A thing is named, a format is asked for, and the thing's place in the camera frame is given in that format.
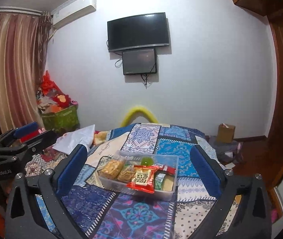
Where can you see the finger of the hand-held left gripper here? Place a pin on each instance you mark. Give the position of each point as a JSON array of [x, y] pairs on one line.
[[27, 129], [42, 140]]

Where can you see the white curtain rail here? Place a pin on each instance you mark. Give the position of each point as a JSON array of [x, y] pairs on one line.
[[12, 11]]

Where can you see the small cardboard box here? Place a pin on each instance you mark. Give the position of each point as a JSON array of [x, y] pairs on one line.
[[226, 133]]

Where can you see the small black monitor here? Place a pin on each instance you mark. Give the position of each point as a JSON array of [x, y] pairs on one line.
[[139, 61]]

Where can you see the white air conditioner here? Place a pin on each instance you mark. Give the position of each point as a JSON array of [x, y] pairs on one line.
[[74, 11]]

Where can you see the round cracker snack packet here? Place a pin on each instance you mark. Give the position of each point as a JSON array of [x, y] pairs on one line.
[[126, 174]]

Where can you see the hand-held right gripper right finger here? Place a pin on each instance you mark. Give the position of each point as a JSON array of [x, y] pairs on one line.
[[203, 169]]

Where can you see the clear plastic box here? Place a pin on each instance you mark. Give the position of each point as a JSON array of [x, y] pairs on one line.
[[166, 159]]

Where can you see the white plastic bag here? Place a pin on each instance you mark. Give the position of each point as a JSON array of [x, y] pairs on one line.
[[74, 137]]

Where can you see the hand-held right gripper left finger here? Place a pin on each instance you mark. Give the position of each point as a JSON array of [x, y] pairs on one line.
[[74, 164]]

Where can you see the black wall television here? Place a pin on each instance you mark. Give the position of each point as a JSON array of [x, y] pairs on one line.
[[137, 31]]

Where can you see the striped brown curtain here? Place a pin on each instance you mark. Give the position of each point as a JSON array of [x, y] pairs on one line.
[[12, 74]]

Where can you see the orange printed fleece blanket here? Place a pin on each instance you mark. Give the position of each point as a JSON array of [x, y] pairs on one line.
[[101, 138]]

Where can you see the yellow foam tube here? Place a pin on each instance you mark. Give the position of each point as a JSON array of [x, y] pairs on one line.
[[137, 110]]

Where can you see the orange noodle ball snack packet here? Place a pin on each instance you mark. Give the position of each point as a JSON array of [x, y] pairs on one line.
[[111, 168]]

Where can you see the green storage box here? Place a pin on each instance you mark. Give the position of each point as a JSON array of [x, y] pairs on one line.
[[62, 119]]

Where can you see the green snack packet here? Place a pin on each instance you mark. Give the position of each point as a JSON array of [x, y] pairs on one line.
[[160, 180]]

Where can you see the dark clothes pile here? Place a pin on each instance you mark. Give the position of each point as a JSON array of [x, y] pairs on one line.
[[226, 149]]

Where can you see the green round jelly cup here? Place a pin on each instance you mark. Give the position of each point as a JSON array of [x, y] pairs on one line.
[[147, 161]]

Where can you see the blue patchwork blanket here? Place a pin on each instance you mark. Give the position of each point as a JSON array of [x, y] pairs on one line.
[[136, 214]]

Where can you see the red snack packet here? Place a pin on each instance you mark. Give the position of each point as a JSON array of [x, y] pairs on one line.
[[141, 179], [167, 169]]

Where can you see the yellow cake snack packet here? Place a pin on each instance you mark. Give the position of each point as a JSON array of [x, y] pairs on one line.
[[169, 184]]

